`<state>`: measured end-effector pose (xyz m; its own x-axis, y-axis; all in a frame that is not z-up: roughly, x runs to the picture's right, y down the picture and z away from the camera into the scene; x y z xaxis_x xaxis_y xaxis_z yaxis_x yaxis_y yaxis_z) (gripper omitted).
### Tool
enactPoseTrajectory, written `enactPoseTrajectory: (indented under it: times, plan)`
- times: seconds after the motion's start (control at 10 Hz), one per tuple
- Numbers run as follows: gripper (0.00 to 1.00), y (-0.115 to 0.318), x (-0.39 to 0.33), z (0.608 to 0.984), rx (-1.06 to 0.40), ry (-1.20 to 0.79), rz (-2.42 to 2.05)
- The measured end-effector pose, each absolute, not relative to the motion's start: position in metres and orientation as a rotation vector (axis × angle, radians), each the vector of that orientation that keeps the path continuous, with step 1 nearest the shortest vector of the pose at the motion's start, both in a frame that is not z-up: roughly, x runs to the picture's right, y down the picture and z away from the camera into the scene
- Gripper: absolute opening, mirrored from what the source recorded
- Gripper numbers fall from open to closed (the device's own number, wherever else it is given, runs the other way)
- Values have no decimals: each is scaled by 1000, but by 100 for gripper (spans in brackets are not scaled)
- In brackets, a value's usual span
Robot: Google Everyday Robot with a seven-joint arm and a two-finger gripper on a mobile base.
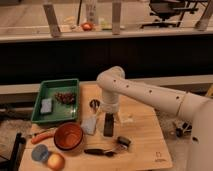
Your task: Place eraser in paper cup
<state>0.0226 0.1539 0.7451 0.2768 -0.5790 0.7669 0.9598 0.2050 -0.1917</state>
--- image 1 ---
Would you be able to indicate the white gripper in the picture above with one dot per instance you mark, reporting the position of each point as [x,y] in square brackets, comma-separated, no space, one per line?
[109,118]

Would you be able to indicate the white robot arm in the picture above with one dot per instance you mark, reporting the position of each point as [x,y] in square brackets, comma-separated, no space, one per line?
[194,109]

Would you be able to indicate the small metal measuring cup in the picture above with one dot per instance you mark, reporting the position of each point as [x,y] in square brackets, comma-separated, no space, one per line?
[94,104]

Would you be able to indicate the grey cloth piece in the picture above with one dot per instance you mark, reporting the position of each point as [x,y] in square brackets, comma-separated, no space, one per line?
[88,125]

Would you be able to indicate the wooden board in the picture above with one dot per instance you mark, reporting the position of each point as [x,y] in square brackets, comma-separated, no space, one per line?
[138,122]

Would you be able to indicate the orange bowl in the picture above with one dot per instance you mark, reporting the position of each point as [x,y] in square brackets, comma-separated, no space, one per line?
[68,136]

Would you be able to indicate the red grape bunch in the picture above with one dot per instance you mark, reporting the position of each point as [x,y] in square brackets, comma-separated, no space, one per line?
[65,98]

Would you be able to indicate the green plastic tray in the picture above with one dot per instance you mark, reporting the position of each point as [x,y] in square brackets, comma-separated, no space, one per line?
[57,101]

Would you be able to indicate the yellow red apple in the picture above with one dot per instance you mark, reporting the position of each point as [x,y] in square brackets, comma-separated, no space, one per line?
[55,162]

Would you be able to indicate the blue sponge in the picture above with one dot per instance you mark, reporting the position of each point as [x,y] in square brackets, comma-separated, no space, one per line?
[46,106]

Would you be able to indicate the orange carrot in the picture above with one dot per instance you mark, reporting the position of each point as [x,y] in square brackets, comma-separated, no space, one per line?
[41,137]

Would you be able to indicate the blue round lid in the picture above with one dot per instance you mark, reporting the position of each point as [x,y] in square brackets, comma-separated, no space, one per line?
[40,153]

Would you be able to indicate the red object on shelf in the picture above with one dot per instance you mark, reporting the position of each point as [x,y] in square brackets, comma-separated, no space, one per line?
[87,26]

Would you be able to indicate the black office chair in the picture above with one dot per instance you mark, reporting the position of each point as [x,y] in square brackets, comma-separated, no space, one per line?
[165,9]

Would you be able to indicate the black handled spoon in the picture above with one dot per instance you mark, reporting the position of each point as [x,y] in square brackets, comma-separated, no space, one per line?
[99,152]

